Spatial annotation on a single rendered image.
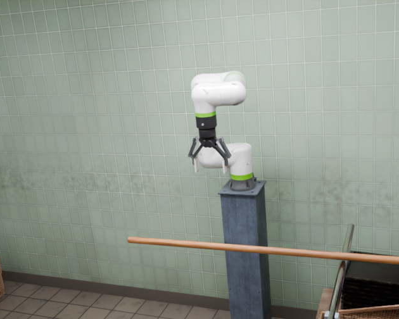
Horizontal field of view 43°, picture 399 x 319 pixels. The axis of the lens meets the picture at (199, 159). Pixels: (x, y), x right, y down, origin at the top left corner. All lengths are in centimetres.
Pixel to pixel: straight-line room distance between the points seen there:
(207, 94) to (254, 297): 134
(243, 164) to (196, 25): 103
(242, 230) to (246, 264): 21
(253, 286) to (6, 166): 234
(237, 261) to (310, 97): 108
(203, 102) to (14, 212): 271
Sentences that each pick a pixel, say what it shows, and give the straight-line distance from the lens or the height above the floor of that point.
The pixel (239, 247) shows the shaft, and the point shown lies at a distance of 219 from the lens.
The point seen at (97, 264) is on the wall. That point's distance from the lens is 429.
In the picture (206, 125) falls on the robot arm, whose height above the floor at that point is 169.
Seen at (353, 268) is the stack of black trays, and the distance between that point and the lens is 270.
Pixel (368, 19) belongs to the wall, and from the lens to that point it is 311.
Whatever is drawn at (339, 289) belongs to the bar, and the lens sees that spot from 195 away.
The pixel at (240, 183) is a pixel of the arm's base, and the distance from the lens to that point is 279.
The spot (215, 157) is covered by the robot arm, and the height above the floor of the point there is 140.
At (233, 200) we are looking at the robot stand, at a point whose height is 115.
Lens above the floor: 219
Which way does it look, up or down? 17 degrees down
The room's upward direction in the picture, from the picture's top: 5 degrees counter-clockwise
